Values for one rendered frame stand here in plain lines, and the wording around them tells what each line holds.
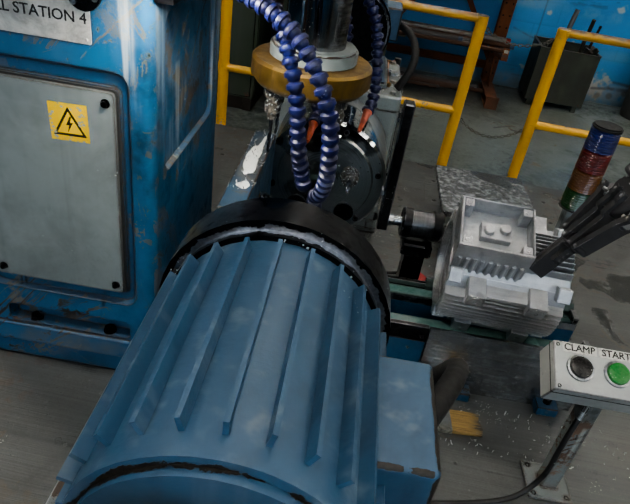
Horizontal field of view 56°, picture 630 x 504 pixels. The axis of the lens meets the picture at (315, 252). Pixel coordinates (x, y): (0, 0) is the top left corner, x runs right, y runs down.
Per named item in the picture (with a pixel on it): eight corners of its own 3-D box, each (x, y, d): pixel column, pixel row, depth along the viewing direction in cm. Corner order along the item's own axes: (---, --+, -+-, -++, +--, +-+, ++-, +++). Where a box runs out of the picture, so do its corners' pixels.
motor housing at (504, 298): (426, 332, 110) (451, 278, 94) (435, 249, 120) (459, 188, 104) (535, 354, 108) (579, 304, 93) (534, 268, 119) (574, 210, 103)
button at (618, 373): (603, 385, 80) (610, 381, 78) (601, 364, 81) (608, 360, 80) (625, 389, 80) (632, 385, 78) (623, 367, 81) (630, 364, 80)
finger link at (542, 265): (575, 248, 94) (576, 251, 93) (540, 276, 97) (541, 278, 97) (562, 238, 93) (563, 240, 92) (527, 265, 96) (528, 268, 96)
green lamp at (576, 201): (563, 211, 127) (570, 192, 124) (556, 198, 132) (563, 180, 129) (591, 216, 126) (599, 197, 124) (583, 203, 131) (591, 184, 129)
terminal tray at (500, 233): (448, 269, 99) (459, 244, 93) (452, 219, 105) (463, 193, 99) (520, 283, 98) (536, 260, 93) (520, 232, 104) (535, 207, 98)
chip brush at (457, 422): (364, 421, 101) (365, 417, 101) (364, 399, 106) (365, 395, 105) (483, 438, 102) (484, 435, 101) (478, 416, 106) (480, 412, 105)
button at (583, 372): (566, 378, 80) (572, 375, 78) (565, 357, 81) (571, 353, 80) (588, 382, 80) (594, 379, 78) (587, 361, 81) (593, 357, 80)
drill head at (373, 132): (251, 240, 122) (262, 125, 108) (282, 158, 156) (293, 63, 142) (372, 261, 121) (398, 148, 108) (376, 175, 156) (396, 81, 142)
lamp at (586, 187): (570, 192, 124) (579, 173, 122) (563, 180, 129) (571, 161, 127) (599, 197, 124) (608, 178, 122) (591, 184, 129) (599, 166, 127)
